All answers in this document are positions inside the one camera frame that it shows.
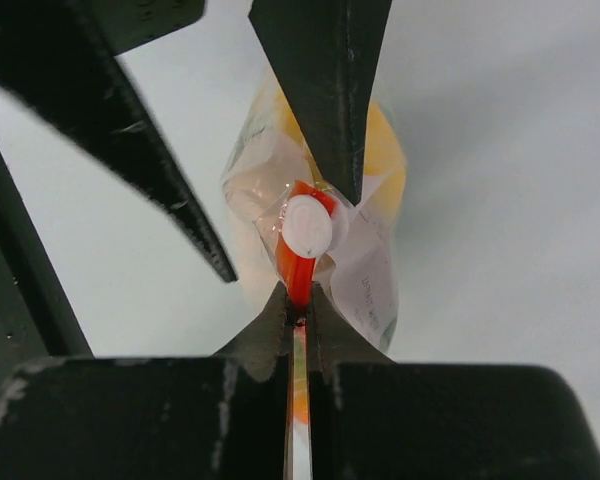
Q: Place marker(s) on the yellow fake lemon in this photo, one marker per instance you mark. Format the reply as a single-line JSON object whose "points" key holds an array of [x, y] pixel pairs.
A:
{"points": [[384, 156]]}

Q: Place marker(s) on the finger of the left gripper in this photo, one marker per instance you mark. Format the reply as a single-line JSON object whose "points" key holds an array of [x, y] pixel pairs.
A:
{"points": [[325, 55]]}

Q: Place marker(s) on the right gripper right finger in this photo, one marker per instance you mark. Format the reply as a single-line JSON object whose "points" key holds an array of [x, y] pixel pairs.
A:
{"points": [[375, 418]]}

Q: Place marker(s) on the clear zip top bag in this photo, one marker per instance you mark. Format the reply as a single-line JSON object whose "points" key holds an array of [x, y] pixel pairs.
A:
{"points": [[288, 228]]}

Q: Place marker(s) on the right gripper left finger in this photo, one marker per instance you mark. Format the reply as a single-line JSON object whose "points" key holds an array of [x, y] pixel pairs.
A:
{"points": [[223, 416]]}

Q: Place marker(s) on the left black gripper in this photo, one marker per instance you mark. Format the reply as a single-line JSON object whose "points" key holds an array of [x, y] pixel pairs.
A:
{"points": [[58, 61]]}

